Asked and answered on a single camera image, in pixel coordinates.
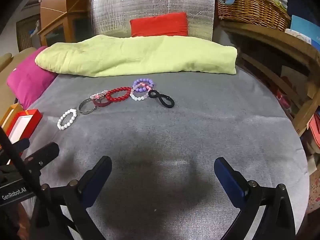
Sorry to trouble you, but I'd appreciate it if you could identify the light green rolled blanket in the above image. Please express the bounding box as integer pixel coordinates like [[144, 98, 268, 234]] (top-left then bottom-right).
[[34, 34, 238, 77]]

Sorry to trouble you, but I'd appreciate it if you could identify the clear and pink bead bracelet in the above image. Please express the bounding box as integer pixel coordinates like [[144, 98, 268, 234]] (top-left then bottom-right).
[[129, 86, 153, 102]]

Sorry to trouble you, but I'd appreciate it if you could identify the silver metal bangle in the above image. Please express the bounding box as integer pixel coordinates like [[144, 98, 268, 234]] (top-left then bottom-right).
[[79, 98, 98, 115]]

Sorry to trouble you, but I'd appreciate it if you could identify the wooden cabinet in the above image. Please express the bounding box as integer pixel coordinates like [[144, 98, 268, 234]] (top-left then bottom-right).
[[37, 0, 93, 47]]

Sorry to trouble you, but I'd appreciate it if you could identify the black hair tie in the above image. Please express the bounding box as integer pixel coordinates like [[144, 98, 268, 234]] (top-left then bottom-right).
[[148, 89, 175, 109]]

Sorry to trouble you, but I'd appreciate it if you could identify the wooden shelf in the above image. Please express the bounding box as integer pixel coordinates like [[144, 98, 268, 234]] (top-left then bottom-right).
[[220, 21, 320, 137]]

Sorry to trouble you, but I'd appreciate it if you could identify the wicker basket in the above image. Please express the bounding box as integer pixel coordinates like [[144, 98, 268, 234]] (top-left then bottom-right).
[[216, 0, 292, 32]]

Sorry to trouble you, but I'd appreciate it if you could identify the black cable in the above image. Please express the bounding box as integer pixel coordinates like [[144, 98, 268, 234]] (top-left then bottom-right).
[[0, 127, 44, 205]]

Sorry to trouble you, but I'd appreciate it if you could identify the orange box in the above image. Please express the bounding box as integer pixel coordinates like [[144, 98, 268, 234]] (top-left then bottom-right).
[[0, 103, 24, 128]]

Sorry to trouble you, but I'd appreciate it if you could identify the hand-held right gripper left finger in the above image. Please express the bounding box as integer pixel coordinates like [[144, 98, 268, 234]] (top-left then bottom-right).
[[32, 155, 112, 240]]

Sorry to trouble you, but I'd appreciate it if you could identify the silver insulated foil board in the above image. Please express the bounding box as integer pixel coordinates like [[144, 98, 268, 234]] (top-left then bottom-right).
[[89, 0, 216, 42]]

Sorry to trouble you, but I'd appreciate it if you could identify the maroon bangle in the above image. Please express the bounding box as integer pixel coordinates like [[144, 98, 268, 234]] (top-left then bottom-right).
[[92, 97, 110, 108]]

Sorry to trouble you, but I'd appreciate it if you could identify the red cushion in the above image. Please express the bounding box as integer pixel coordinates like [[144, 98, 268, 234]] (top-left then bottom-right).
[[130, 12, 188, 37]]

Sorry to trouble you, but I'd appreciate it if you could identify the blue booklet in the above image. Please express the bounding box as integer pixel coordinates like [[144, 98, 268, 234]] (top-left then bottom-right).
[[285, 15, 320, 47]]

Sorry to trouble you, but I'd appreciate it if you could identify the magenta pillow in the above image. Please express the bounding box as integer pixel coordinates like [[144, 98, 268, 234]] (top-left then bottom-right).
[[6, 46, 58, 110]]

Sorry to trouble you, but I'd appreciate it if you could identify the pink flower bead bracelet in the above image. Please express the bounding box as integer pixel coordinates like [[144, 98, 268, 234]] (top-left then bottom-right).
[[90, 89, 109, 100]]

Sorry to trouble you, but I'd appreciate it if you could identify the purple bead bracelet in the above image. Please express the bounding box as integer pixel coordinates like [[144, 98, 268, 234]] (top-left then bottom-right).
[[132, 78, 154, 93]]

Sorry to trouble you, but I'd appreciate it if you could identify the white bead bracelet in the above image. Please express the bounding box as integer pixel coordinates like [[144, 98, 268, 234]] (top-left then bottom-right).
[[57, 108, 77, 130]]

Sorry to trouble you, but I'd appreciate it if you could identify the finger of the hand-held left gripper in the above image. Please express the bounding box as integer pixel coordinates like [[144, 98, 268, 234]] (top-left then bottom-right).
[[10, 138, 30, 155], [24, 142, 60, 180]]

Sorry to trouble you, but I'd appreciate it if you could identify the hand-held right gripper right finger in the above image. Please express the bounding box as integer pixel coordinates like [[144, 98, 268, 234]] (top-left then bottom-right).
[[214, 157, 297, 240]]

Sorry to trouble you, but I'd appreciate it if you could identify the red box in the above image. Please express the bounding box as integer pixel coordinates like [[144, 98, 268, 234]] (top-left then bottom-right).
[[5, 109, 43, 143]]

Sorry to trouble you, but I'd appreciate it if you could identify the red bead bracelet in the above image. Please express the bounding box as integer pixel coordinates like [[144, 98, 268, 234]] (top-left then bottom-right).
[[105, 87, 132, 103]]

